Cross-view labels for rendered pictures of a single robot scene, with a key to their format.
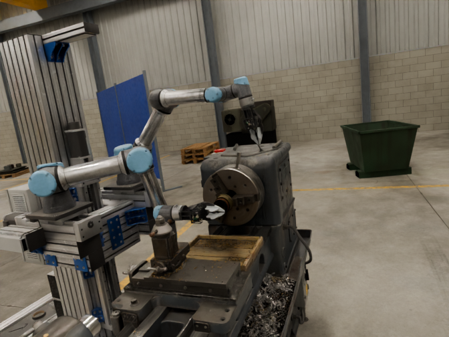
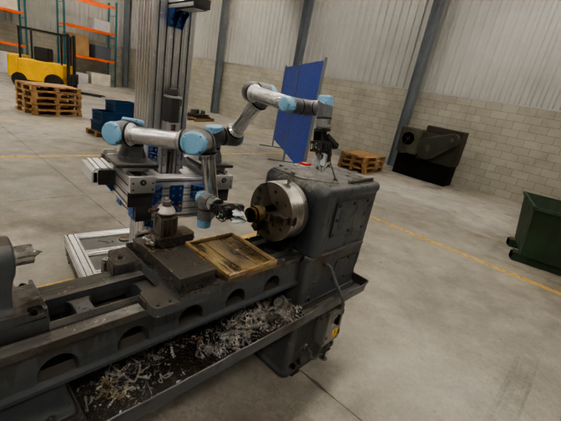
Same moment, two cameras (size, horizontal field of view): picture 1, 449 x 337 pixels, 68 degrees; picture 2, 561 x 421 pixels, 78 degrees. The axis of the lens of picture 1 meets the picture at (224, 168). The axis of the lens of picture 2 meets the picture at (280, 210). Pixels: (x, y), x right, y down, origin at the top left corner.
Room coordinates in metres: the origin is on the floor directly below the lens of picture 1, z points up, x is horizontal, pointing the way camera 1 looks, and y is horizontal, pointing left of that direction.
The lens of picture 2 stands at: (0.11, -0.60, 1.68)
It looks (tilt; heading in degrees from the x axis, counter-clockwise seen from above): 19 degrees down; 19
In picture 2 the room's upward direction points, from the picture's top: 11 degrees clockwise
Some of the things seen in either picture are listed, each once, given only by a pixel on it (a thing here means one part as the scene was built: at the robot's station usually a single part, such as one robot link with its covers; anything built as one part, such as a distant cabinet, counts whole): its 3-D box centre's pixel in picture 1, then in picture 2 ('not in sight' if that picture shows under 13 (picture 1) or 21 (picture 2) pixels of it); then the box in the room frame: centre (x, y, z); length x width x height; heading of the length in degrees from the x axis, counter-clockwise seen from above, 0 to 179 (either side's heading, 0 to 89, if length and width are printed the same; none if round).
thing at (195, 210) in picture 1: (193, 213); (223, 210); (1.53, 0.17, 1.08); 0.12 x 0.09 x 0.08; 68
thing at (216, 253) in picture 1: (218, 251); (230, 254); (1.48, 0.08, 0.89); 0.36 x 0.30 x 0.04; 68
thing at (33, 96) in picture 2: not in sight; (49, 98); (6.61, 8.44, 0.36); 1.26 x 0.86 x 0.73; 171
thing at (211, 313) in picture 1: (182, 293); (159, 271); (1.14, 0.22, 0.90); 0.47 x 0.30 x 0.06; 68
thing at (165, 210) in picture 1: (166, 213); (205, 200); (1.59, 0.32, 1.07); 0.11 x 0.08 x 0.09; 68
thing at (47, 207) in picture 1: (57, 198); (132, 150); (1.61, 0.84, 1.21); 0.15 x 0.15 x 0.10
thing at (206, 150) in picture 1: (201, 152); (361, 161); (9.94, 0.63, 0.22); 1.25 x 0.86 x 0.44; 163
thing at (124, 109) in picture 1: (123, 132); (291, 114); (8.21, 2.32, 1.18); 4.12 x 0.80 x 2.35; 32
